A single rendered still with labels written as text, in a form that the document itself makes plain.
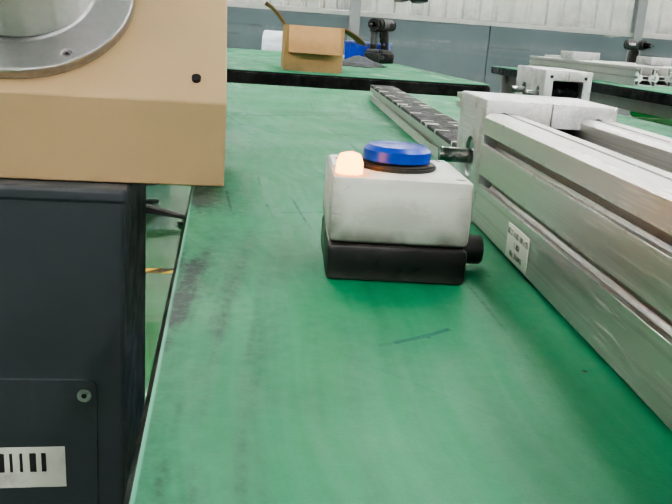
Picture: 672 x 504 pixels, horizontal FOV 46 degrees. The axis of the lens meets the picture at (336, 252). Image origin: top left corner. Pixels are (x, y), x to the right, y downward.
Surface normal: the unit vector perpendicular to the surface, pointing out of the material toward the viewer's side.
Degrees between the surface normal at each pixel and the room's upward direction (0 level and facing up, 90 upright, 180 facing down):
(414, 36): 90
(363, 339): 0
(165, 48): 42
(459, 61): 90
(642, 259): 90
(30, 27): 129
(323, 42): 69
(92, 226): 90
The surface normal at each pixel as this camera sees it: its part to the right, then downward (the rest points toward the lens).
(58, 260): 0.13, 0.27
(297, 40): 0.11, -0.11
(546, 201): -1.00, -0.05
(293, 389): 0.07, -0.96
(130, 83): 0.15, -0.54
